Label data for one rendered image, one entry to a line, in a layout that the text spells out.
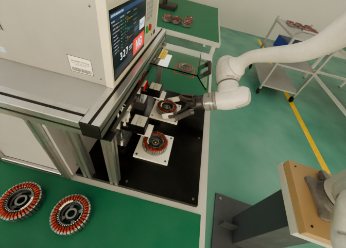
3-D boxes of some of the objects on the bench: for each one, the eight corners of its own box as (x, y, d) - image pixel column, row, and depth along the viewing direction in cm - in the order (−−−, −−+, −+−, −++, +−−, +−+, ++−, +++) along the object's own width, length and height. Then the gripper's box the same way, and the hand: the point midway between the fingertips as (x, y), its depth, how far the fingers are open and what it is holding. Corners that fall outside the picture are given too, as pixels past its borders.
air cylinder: (147, 102, 95) (148, 94, 91) (143, 110, 89) (143, 103, 86) (138, 99, 95) (139, 92, 91) (134, 108, 89) (134, 100, 86)
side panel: (75, 172, 63) (44, 113, 40) (70, 179, 61) (34, 122, 38) (5, 153, 63) (-66, 84, 41) (-2, 160, 61) (-81, 91, 38)
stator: (168, 137, 79) (169, 132, 76) (166, 158, 71) (167, 153, 68) (144, 133, 78) (144, 128, 75) (139, 154, 70) (140, 149, 67)
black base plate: (204, 102, 108) (205, 100, 106) (195, 207, 62) (197, 205, 61) (135, 84, 108) (135, 81, 106) (76, 175, 63) (75, 172, 61)
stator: (177, 106, 95) (179, 101, 92) (174, 120, 87) (175, 115, 84) (159, 101, 95) (159, 96, 93) (153, 114, 87) (154, 109, 85)
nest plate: (180, 106, 97) (181, 105, 96) (176, 125, 87) (177, 123, 86) (156, 100, 97) (156, 98, 96) (149, 117, 87) (149, 116, 86)
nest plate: (173, 138, 80) (173, 136, 79) (167, 165, 70) (167, 164, 69) (143, 130, 80) (143, 129, 79) (132, 156, 70) (133, 155, 69)
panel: (136, 80, 107) (137, 32, 86) (73, 175, 60) (42, 120, 39) (134, 80, 107) (135, 31, 86) (71, 175, 60) (38, 119, 39)
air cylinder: (132, 133, 78) (132, 126, 74) (126, 146, 72) (125, 139, 68) (121, 131, 78) (121, 123, 74) (115, 144, 72) (114, 136, 69)
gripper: (204, 82, 89) (167, 89, 97) (201, 113, 71) (156, 118, 79) (206, 94, 94) (171, 99, 101) (204, 125, 76) (162, 129, 84)
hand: (167, 108), depth 90 cm, fingers open, 13 cm apart
